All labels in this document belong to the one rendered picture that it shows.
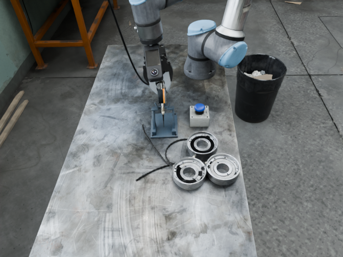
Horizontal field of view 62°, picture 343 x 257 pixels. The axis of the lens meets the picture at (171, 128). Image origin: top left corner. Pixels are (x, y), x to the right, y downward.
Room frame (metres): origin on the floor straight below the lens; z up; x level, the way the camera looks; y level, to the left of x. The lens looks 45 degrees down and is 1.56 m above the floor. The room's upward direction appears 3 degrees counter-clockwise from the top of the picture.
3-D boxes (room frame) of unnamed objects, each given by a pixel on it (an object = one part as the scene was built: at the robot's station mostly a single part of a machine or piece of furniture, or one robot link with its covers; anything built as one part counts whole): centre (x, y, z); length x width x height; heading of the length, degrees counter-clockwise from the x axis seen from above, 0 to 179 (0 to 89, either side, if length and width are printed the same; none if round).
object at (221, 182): (0.54, -0.16, 0.82); 0.10 x 0.10 x 0.04
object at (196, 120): (0.80, -0.11, 0.82); 0.08 x 0.07 x 0.05; 176
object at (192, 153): (0.65, -0.10, 0.82); 0.10 x 0.10 x 0.04
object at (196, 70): (1.13, -0.15, 0.85); 0.15 x 0.15 x 0.10
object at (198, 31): (1.13, -0.15, 0.97); 0.13 x 0.12 x 0.14; 37
